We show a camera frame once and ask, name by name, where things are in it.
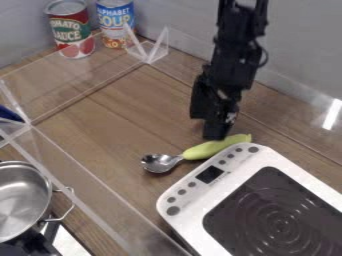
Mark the tomato sauce can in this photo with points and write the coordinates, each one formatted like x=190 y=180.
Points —
x=71 y=28

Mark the blue object at left edge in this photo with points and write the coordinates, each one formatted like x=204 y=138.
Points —
x=7 y=114

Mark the black stove under pot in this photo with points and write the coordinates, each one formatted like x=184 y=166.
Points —
x=53 y=241

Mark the green handled metal spoon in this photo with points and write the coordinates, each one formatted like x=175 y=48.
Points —
x=160 y=163

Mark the clear acrylic corner bracket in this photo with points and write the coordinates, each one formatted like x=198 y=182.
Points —
x=146 y=51

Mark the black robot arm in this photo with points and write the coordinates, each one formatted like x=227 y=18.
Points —
x=240 y=25

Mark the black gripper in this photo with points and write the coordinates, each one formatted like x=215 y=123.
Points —
x=224 y=78

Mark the stainless steel pot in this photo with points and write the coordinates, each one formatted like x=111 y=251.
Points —
x=25 y=200

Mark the white and black stove top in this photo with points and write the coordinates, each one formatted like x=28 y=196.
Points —
x=248 y=203

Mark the alphabet soup can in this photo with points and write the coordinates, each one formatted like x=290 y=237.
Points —
x=115 y=13

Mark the clear acrylic divider strip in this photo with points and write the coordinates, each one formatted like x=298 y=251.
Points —
x=81 y=188

